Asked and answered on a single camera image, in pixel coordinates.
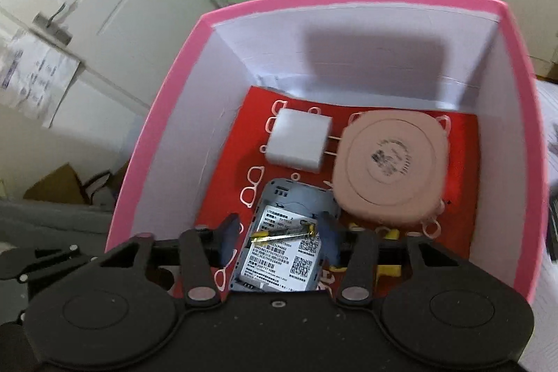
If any metal door handle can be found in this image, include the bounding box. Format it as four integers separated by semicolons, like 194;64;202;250
32;3;73;44

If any yellow pen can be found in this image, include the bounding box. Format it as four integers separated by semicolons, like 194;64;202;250
249;222;315;244

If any pink cardboard box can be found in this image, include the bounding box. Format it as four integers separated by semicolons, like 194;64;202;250
105;0;549;307

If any white printed plastic bag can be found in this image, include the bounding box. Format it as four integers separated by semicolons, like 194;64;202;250
0;30;82;128

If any red printed cloth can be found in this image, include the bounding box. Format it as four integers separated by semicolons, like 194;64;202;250
168;84;480;298

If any grey pocket router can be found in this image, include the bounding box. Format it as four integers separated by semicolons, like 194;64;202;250
229;178;341;293

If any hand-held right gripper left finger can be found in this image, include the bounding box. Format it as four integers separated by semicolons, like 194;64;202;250
99;214;241;309

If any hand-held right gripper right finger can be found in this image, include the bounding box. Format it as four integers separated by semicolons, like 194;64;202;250
318;212;465;307

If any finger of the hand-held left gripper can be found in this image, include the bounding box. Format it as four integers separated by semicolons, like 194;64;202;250
0;245;81;281

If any brown cardboard box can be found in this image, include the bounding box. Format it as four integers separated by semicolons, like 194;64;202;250
24;163;85;205

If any white charger plug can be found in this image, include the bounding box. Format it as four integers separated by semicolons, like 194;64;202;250
264;108;343;173

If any round beige pad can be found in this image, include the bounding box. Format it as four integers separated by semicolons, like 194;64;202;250
333;111;451;227

